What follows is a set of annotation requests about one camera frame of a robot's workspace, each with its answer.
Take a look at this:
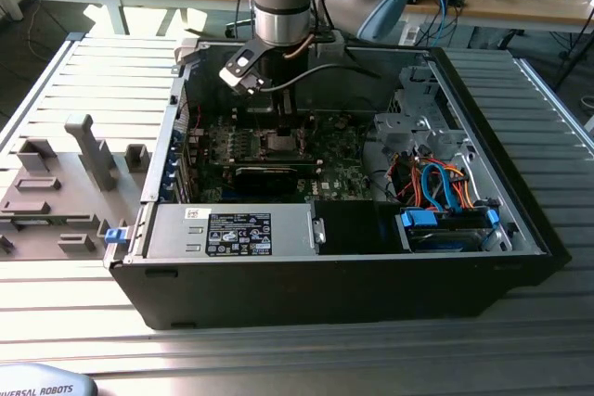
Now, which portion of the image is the grey parts rack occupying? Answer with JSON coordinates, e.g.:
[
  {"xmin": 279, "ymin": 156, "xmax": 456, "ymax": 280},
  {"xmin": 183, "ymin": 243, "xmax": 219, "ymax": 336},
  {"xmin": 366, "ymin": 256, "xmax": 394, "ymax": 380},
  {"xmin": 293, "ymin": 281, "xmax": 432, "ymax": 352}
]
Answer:
[{"xmin": 0, "ymin": 112, "xmax": 154, "ymax": 263}]

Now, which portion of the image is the CPU socket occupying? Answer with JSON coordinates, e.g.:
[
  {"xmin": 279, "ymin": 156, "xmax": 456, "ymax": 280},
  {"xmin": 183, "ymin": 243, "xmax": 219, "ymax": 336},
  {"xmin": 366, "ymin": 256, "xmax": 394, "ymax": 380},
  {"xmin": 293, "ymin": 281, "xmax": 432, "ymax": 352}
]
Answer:
[{"xmin": 257, "ymin": 128, "xmax": 310, "ymax": 160}]

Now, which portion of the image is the hard disk in blue carrier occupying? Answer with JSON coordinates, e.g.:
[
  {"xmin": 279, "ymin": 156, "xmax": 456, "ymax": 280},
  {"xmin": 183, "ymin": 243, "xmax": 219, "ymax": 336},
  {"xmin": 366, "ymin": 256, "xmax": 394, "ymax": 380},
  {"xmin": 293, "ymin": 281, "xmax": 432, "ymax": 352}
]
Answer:
[{"xmin": 397, "ymin": 208, "xmax": 501, "ymax": 253}]

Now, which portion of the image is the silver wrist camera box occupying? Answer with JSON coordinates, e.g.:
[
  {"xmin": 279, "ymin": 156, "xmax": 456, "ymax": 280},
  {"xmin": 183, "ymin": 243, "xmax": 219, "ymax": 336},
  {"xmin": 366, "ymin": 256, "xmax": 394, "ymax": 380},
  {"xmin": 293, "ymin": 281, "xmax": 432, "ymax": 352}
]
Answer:
[{"xmin": 218, "ymin": 42, "xmax": 271, "ymax": 96}]

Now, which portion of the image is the black and grey PC case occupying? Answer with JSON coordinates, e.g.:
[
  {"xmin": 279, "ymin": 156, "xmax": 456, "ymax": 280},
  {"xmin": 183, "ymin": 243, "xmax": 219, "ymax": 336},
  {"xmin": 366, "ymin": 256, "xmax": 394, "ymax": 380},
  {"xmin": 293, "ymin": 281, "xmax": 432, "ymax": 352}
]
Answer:
[{"xmin": 102, "ymin": 36, "xmax": 573, "ymax": 332}]

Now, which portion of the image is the black camera cable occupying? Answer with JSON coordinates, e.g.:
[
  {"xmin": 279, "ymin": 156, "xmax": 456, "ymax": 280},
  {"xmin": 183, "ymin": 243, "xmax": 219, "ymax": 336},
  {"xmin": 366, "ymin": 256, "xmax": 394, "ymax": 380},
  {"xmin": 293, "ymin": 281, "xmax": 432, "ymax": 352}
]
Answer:
[{"xmin": 259, "ymin": 63, "xmax": 384, "ymax": 92}]

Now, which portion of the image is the grey power supply unit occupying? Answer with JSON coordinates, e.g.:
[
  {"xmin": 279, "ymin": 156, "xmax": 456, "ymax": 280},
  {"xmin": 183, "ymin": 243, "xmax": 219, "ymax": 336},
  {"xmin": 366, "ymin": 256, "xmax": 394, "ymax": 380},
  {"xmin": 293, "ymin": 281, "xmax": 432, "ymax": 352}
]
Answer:
[{"xmin": 143, "ymin": 203, "xmax": 321, "ymax": 259}]

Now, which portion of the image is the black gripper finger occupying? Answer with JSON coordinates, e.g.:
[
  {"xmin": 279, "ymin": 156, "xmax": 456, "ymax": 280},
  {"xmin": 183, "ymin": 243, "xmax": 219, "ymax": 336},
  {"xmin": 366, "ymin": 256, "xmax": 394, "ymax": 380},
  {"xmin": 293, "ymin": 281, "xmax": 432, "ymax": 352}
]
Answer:
[{"xmin": 276, "ymin": 88, "xmax": 299, "ymax": 136}]

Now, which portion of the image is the blue flat data cable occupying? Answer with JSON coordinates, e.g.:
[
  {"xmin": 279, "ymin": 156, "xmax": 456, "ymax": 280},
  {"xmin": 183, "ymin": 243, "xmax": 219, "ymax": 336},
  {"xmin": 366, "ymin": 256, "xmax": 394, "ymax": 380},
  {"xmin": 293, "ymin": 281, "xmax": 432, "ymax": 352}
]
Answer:
[{"xmin": 419, "ymin": 160, "xmax": 459, "ymax": 214}]

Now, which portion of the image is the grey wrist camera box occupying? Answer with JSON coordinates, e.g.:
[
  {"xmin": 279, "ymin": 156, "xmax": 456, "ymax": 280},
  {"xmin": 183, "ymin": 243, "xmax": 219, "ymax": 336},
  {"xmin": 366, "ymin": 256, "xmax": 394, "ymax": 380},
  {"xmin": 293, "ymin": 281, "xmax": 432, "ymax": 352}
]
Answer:
[{"xmin": 314, "ymin": 30, "xmax": 348, "ymax": 57}]

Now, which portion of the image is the silver metal drive cage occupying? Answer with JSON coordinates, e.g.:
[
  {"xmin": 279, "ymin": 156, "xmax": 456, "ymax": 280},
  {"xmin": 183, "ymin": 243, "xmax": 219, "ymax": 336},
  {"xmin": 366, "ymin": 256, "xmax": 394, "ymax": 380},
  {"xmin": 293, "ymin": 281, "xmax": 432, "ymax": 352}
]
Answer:
[{"xmin": 373, "ymin": 64, "xmax": 471, "ymax": 160}]

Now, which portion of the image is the silver CPU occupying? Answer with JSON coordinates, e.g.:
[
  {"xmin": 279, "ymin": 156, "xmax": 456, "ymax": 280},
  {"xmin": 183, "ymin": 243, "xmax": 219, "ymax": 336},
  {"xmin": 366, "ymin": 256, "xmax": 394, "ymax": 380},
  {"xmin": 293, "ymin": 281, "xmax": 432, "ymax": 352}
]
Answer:
[{"xmin": 265, "ymin": 132, "xmax": 298, "ymax": 152}]

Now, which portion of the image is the orange power wire bundle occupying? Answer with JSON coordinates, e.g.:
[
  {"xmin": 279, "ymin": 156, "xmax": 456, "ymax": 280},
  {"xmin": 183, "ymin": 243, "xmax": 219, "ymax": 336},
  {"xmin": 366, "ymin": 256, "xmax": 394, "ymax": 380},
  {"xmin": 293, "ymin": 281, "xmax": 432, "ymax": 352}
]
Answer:
[{"xmin": 388, "ymin": 154, "xmax": 475, "ymax": 210}]

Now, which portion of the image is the pale blue teach pendant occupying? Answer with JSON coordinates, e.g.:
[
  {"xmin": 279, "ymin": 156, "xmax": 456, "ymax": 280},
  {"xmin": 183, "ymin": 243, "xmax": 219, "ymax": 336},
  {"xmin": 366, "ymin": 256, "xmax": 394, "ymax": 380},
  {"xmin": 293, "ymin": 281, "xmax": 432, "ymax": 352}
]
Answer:
[{"xmin": 0, "ymin": 362, "xmax": 100, "ymax": 396}]

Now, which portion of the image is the green motherboard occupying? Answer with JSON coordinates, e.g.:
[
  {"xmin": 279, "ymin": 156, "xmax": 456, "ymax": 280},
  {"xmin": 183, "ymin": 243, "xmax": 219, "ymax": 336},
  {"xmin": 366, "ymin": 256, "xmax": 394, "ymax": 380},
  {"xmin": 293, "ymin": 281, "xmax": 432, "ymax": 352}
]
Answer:
[{"xmin": 187, "ymin": 110, "xmax": 375, "ymax": 205}]

